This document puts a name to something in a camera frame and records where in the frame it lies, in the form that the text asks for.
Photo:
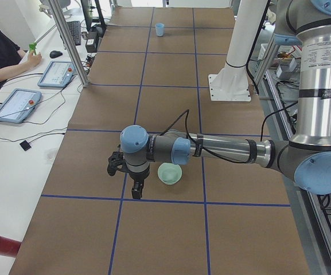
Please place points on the aluminium side rack frame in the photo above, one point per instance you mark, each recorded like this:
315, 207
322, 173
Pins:
312, 212

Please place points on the green toy figure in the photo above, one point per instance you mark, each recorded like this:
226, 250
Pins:
32, 48

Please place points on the teach pendant tablet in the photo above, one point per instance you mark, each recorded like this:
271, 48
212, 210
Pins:
57, 75
19, 105

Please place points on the black keyboard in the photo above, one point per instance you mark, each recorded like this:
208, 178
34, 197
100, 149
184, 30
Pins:
75, 31

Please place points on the near teach pendant tablet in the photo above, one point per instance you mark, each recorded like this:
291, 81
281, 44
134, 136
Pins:
19, 105

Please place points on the small black box device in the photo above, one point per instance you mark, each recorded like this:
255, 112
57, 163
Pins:
25, 145

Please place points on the aluminium frame post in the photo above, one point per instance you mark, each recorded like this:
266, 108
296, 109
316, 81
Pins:
68, 41

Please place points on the brown paper table cover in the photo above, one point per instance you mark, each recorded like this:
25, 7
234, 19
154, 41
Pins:
103, 209

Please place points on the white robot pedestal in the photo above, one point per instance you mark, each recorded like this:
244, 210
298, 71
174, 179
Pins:
231, 83

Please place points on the light blue cup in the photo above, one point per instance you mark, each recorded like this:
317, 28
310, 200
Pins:
160, 29

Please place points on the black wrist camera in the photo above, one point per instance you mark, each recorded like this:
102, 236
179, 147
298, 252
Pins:
116, 163

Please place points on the black computer mouse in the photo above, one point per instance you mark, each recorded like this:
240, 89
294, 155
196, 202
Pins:
55, 54

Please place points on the far teach pendant tablet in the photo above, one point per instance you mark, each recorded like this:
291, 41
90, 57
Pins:
57, 75

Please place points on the black power adapter box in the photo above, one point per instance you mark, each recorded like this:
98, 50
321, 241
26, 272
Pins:
91, 43

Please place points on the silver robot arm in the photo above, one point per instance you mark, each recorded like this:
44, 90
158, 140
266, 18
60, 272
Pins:
305, 158

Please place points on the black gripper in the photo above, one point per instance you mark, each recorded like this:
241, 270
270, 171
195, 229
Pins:
138, 176

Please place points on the green ceramic bowl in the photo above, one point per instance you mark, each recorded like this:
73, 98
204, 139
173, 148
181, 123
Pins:
169, 173

